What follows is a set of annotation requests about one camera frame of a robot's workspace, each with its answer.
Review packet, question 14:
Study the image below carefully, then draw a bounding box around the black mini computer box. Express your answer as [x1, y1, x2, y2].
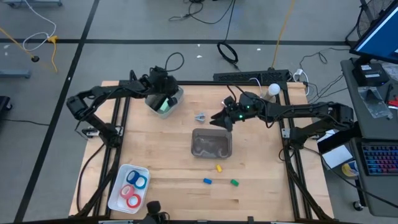
[353, 62, 389, 87]

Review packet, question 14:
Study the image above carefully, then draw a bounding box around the yellow hanging cable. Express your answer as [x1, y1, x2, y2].
[271, 0, 295, 70]

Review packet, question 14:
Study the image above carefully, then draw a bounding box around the grey desk cart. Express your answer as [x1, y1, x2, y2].
[340, 57, 398, 218]

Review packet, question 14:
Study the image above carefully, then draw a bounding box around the black power strip box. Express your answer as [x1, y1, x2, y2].
[213, 69, 290, 85]

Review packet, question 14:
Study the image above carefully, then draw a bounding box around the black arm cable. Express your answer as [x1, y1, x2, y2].
[226, 84, 249, 103]
[164, 52, 185, 73]

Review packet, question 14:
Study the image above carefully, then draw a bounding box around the thin black cable bundle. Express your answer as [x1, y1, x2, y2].
[300, 46, 351, 106]

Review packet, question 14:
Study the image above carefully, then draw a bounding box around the red tape roll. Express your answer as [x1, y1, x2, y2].
[126, 194, 142, 209]

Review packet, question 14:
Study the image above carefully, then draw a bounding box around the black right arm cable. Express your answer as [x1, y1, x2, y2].
[226, 84, 249, 103]

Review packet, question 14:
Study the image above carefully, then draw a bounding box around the pink tape roll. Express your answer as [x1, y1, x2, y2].
[119, 184, 136, 200]

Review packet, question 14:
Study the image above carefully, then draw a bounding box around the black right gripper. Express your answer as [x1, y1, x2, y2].
[210, 91, 266, 133]

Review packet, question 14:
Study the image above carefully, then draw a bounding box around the white floor cable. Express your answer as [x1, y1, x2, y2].
[22, 0, 57, 52]

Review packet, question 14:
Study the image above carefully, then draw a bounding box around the yellow floor cable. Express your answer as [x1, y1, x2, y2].
[0, 27, 59, 73]

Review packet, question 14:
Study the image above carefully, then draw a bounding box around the light grey plastic bin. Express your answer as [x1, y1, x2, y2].
[144, 85, 185, 120]

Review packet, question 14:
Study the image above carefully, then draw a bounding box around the white plastic tray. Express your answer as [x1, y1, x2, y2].
[107, 164, 151, 215]

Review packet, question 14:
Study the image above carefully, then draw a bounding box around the white plug with cable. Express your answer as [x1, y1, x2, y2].
[292, 68, 310, 96]

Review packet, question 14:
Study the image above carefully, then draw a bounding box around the light blue tape roll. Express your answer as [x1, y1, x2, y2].
[134, 175, 148, 190]

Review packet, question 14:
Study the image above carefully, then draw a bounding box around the white paper pad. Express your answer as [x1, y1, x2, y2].
[322, 144, 354, 170]

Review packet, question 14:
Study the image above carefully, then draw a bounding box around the backlit colourful keyboard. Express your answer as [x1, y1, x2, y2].
[362, 144, 398, 177]

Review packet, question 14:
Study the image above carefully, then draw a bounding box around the black floor fan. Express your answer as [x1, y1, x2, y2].
[345, 0, 396, 47]

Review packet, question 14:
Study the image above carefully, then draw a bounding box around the coiled black cable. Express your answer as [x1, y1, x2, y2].
[216, 42, 240, 70]

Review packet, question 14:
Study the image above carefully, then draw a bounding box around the clear plastic bag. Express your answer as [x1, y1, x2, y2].
[357, 86, 393, 119]

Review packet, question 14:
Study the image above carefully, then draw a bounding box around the black hanging cable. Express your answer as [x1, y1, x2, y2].
[224, 0, 237, 44]

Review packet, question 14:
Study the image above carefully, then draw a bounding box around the black floor cable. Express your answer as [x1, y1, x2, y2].
[169, 0, 236, 25]

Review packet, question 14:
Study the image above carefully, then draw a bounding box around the dark translucent plastic bin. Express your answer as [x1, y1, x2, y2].
[191, 128, 233, 159]

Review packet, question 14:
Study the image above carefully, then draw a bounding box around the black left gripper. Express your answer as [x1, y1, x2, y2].
[144, 65, 180, 98]

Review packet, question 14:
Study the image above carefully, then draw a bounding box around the blue screen computer monitor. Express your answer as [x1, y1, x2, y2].
[349, 0, 398, 65]

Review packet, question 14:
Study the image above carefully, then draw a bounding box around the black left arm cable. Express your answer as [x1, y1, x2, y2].
[164, 52, 185, 73]

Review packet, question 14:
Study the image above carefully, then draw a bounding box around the white bulb table lamp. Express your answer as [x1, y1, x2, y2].
[261, 83, 281, 103]

